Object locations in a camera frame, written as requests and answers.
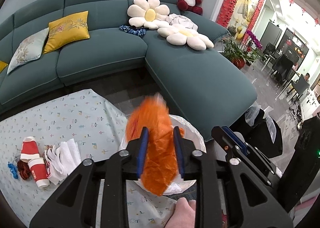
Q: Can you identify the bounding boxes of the white plastic trash bag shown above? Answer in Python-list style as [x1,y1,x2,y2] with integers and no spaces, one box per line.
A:
[119,114,207,195]

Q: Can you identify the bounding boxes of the orange paper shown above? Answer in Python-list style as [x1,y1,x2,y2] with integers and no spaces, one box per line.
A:
[125,93,178,196]

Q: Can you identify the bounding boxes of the white paper towel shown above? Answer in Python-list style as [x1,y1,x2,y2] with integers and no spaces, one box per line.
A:
[44,138,82,185]

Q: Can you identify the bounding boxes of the crushed red white paper cup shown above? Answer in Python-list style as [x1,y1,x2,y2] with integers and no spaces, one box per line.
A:
[20,136,40,163]

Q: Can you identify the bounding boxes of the blue ribbon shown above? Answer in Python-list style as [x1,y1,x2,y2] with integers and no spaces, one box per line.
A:
[8,162,18,179]

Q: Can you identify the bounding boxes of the black trash bin with liner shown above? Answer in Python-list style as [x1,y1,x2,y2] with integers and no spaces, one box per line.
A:
[230,109,283,158]

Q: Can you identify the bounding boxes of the person's left hand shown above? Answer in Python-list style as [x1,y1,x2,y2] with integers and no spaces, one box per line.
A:
[165,198,196,228]

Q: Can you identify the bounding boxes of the floral light blue tablecloth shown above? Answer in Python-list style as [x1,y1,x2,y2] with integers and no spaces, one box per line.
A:
[0,88,181,228]

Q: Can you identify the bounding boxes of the seated person in background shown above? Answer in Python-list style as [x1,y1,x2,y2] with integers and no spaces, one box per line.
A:
[300,73,310,86]

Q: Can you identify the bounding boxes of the potted orchid plants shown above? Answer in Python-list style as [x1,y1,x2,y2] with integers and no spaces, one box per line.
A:
[222,30,265,69]

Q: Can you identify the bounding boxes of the white daisy pillow flat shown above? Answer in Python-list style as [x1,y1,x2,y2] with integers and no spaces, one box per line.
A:
[157,26,214,51]

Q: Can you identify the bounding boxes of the blue patterned scrunchie on sofa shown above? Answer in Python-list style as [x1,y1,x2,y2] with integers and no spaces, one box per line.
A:
[119,24,146,37]

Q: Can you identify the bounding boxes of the dark red scrunchie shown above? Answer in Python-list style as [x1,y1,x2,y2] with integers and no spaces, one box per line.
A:
[17,160,31,180]

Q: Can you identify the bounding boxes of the pink white folded cloth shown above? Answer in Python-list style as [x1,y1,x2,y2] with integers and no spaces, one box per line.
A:
[165,14,198,31]

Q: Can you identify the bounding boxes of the teal sectional sofa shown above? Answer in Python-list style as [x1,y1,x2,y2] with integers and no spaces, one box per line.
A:
[1,0,257,139]

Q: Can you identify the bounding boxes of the white daisy pillow upright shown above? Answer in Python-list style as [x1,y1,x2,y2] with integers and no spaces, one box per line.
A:
[127,0,170,30]

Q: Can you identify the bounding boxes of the yellow embroidered cushion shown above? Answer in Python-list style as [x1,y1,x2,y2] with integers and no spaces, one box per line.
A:
[43,11,90,54]

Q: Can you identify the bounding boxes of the pale blue embroidered cushion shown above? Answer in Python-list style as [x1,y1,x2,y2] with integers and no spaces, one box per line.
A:
[7,27,49,74]

